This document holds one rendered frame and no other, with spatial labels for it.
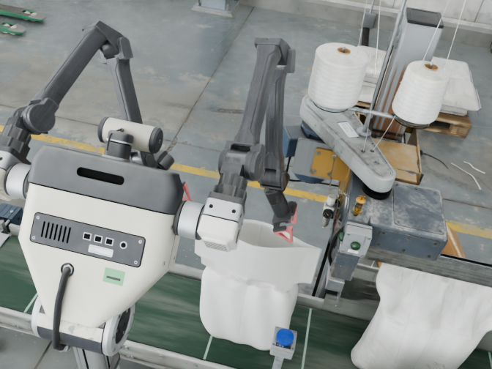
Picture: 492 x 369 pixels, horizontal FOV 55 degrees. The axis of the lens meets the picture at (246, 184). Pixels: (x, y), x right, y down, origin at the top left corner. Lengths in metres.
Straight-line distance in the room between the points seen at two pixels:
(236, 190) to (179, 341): 1.18
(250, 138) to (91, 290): 0.54
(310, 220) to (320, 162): 1.59
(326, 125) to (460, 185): 2.58
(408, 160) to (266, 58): 0.66
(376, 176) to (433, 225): 0.22
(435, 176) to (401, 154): 2.35
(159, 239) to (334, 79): 0.71
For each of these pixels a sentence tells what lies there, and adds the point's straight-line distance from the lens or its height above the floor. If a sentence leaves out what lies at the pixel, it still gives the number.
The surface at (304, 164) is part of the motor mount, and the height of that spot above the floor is 1.21.
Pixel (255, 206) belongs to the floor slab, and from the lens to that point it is 3.33.
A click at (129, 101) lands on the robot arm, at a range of 1.61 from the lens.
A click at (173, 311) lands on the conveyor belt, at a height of 0.38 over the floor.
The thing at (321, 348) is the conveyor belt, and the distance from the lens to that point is 2.27.
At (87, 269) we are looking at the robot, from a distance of 1.20.
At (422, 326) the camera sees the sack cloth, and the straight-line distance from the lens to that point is 1.93.
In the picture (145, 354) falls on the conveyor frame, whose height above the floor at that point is 0.34.
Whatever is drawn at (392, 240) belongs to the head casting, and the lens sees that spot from 1.47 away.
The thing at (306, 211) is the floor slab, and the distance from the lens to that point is 3.38.
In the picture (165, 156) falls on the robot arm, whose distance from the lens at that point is 1.71.
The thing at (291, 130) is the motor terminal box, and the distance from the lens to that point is 1.78.
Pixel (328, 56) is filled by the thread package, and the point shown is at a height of 1.68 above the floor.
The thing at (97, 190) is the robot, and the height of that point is 1.51.
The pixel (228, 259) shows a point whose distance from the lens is 1.82.
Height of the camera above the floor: 2.28
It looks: 41 degrees down
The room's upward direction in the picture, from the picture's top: 7 degrees clockwise
